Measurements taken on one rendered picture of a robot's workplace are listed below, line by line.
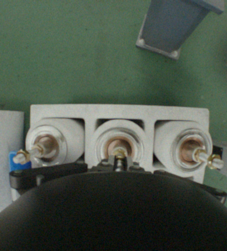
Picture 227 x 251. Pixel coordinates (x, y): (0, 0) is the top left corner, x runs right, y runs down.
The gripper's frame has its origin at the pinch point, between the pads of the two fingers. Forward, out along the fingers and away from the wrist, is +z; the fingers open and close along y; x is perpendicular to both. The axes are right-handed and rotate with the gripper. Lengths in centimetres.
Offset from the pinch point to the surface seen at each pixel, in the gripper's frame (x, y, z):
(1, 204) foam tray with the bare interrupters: -23.9, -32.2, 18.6
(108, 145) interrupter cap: 0.5, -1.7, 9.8
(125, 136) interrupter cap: 2.3, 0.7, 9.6
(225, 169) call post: -4.2, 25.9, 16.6
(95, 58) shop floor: 23.3, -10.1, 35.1
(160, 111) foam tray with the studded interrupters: 7.1, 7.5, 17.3
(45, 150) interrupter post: -1.0, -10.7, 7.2
